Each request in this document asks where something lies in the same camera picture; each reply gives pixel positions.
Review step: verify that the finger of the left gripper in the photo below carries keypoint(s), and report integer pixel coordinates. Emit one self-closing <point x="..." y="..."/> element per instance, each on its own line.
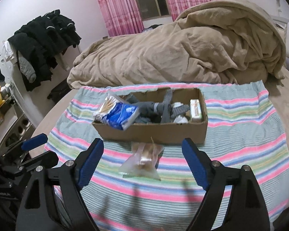
<point x="27" y="145"/>
<point x="47" y="159"/>

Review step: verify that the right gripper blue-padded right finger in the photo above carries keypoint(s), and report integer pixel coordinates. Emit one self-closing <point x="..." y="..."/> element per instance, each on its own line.
<point x="246" y="208"/>

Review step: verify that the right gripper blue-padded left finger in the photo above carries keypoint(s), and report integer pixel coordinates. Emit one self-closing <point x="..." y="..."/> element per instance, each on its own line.
<point x="52" y="199"/>

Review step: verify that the blue tissue pack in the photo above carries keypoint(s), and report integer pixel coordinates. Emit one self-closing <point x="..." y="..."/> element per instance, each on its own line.
<point x="121" y="116"/>

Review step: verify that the clear zip bag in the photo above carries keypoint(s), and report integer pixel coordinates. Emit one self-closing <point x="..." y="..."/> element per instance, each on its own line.
<point x="143" y="161"/>

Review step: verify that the capybara tissue pack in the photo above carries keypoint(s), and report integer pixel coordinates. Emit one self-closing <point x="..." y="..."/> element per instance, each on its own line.
<point x="195" y="111"/>

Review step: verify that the cotton swab bag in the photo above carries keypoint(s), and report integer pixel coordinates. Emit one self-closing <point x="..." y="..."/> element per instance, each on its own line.
<point x="106" y="105"/>

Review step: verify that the cardboard box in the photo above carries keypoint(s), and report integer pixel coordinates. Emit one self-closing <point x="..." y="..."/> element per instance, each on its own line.
<point x="168" y="133"/>

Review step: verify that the pile of black clothes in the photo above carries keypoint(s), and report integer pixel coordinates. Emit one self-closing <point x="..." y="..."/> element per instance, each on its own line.
<point x="38" y="42"/>

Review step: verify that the grey socks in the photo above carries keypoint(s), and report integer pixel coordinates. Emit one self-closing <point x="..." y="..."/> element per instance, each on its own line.
<point x="157" y="112"/>

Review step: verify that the pink curtain left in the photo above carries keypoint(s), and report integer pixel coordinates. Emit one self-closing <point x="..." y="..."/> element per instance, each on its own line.
<point x="121" y="17"/>

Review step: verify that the beige blanket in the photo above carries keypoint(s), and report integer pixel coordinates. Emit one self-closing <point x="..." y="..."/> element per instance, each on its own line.
<point x="218" y="42"/>

